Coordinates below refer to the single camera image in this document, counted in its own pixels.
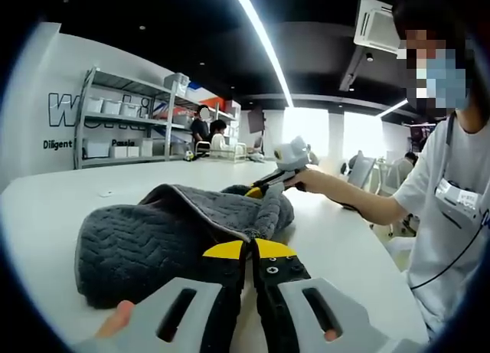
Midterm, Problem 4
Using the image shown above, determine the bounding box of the grey towel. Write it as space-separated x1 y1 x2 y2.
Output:
74 183 296 310

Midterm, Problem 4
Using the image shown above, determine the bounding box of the person's right hand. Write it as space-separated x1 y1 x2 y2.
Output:
285 168 321 193

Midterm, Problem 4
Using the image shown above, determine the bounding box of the person's left hand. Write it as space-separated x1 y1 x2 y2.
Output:
94 299 136 338

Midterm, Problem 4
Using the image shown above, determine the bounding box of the grey office chair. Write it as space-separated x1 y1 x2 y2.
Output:
346 152 378 189

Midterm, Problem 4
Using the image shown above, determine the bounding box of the long ceiling light strip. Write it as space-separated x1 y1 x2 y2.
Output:
229 0 296 109

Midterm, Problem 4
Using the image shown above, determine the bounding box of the ceiling air conditioner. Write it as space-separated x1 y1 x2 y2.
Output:
354 0 401 55

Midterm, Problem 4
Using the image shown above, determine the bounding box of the person in white shirt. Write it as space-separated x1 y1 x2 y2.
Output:
394 111 490 331

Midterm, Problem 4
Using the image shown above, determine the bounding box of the set of white storage bins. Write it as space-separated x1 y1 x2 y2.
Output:
82 72 192 159

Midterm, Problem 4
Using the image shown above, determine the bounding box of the white chest device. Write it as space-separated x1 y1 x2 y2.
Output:
434 178 482 230

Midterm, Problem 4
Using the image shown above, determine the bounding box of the grey metal shelf rack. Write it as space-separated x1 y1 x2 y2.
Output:
72 65 238 170

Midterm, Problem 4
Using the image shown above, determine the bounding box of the white wire rack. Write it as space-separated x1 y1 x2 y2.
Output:
194 140 248 163

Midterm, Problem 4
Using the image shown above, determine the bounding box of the dark wall screen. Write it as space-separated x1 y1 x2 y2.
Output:
247 106 266 134

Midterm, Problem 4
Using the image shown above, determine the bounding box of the dark neck strap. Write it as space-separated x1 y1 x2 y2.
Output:
445 110 457 180

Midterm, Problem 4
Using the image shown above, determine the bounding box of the black device cable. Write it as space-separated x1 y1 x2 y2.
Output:
410 214 488 292

